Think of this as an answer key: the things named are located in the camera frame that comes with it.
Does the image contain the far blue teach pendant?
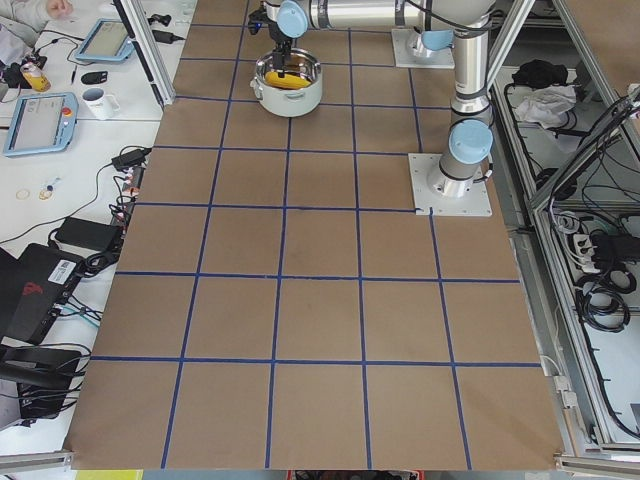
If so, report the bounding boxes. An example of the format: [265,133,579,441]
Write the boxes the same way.
[75,18,134,63]

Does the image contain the black cable coil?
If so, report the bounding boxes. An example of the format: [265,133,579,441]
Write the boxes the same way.
[574,279,632,333]

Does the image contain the black computer mouse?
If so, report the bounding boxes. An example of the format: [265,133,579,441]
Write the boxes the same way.
[81,70,108,85]

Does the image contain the crumpled white cloth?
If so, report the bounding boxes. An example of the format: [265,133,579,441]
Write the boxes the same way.
[514,86,577,129]

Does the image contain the aluminium frame post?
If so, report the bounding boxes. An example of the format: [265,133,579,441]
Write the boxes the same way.
[113,0,176,108]

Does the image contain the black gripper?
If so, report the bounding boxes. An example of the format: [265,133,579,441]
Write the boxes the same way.
[247,1,293,78]

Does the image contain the orange can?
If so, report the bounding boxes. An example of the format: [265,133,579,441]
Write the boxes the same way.
[20,62,51,92]

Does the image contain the black power adapter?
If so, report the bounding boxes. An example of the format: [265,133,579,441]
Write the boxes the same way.
[111,148,152,171]

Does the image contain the black power brick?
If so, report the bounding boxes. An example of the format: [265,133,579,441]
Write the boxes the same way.
[55,217,122,252]

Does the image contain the white mug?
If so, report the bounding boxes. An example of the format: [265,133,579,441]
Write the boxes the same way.
[82,87,120,120]

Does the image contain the black cloth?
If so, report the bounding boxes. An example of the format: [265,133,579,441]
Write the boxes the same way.
[512,59,568,89]

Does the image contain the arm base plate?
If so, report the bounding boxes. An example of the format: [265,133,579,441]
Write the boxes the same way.
[408,153,492,217]
[391,29,454,69]

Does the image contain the near blue teach pendant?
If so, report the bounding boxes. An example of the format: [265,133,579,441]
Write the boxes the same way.
[3,92,79,157]

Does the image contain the pale green cooking pot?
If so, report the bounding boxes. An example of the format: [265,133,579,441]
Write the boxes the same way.
[250,48,323,117]

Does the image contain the blue teach pendant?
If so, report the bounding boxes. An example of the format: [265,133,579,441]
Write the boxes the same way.
[3,92,79,157]
[75,18,134,63]

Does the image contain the yellow corn cob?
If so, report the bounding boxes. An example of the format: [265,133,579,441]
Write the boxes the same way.
[264,71,311,90]

